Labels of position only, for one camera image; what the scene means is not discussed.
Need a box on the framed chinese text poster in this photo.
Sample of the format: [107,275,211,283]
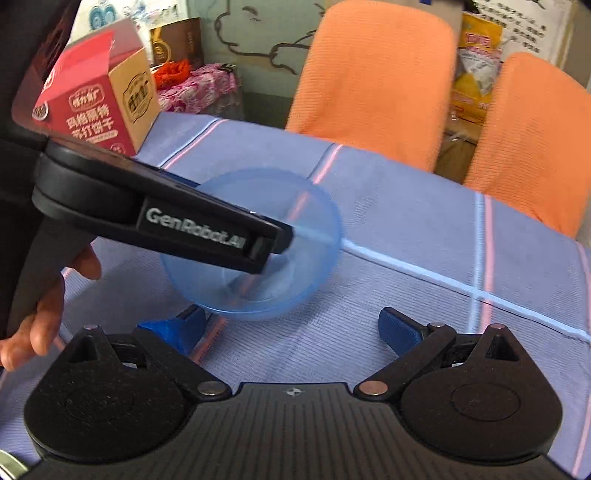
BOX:
[459,0,577,68]

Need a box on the left orange chair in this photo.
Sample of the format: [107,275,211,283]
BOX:
[286,1,457,172]

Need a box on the yellow snack bag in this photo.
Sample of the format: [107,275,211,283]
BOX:
[451,13,503,124]

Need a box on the orange chair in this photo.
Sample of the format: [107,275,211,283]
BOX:
[286,1,457,172]
[464,53,590,238]

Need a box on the right orange chair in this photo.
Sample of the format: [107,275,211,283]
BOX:
[464,53,590,238]

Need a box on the pink floral fabric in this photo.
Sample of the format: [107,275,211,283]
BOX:
[158,63,243,119]

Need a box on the blue plaid tablecloth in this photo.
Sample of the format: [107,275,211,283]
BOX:
[1,114,590,479]

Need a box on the person's left hand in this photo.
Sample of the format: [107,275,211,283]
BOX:
[0,244,103,373]

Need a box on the red cracker box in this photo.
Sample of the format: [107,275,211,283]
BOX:
[31,18,160,156]

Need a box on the translucent blue plastic bowl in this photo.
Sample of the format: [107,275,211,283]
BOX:
[162,168,342,321]

